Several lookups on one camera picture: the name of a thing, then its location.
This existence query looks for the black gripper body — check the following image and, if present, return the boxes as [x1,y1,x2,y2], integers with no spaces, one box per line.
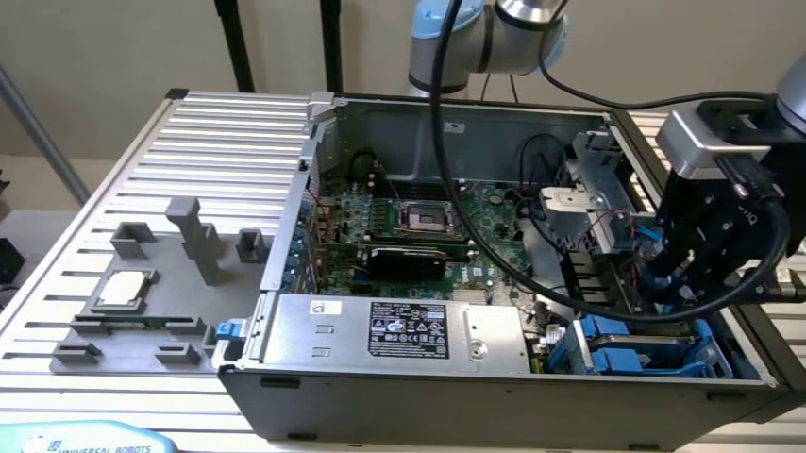
[654,158,794,277]

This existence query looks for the grey hard disk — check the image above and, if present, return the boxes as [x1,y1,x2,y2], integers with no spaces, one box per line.
[594,330,702,353]

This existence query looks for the blue disk bay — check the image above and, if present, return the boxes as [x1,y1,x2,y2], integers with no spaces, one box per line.
[546,314,736,379]

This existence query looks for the silver metal drive cage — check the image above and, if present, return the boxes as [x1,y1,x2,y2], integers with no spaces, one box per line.
[539,130,663,257]

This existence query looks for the green motherboard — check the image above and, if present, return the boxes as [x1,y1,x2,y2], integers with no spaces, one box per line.
[311,178,568,306]

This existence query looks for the CPU socket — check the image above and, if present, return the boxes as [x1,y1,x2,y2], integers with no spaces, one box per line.
[391,199,456,234]

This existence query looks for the black graphics card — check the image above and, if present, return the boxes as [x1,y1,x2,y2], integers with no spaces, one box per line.
[363,244,450,277]

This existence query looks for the RAM slot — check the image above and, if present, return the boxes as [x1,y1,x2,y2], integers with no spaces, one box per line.
[384,178,450,195]

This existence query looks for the open black PC case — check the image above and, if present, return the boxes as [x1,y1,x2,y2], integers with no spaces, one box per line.
[215,91,795,448]

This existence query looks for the silver power supply unit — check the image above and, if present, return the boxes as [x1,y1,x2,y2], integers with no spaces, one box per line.
[257,293,531,375]

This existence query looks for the black stand pole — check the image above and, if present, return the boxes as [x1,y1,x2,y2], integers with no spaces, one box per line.
[212,0,257,93]
[319,0,347,93]

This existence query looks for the blue case latch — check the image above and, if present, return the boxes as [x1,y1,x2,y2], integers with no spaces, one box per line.
[213,319,245,342]

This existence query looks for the grey parts rack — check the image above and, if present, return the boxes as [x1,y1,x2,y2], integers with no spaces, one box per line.
[48,196,280,377]

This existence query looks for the green RAM stick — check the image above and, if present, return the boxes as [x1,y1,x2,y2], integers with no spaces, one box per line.
[73,314,197,331]

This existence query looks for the silver CPU chip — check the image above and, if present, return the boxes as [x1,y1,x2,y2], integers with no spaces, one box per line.
[99,271,153,306]

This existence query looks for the teal teach pendant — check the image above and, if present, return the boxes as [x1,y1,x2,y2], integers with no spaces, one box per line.
[0,419,183,453]

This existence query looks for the grey metal pole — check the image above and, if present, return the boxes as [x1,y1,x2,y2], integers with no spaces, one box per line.
[0,64,91,206]

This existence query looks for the black box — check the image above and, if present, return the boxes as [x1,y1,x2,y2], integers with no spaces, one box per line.
[0,238,28,285]

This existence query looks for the blue wire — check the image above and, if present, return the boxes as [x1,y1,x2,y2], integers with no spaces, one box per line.
[634,225,666,254]

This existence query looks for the red wire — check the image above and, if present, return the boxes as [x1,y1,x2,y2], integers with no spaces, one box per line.
[590,210,638,243]

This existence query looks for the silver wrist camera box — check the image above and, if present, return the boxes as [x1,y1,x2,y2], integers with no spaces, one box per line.
[655,108,772,181]

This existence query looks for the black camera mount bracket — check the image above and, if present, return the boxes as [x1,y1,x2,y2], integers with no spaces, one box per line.
[694,97,784,143]

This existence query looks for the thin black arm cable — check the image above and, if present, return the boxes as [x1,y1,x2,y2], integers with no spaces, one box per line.
[535,0,780,110]

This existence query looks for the thick black camera cable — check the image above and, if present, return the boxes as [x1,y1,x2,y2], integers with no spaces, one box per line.
[428,0,792,324]

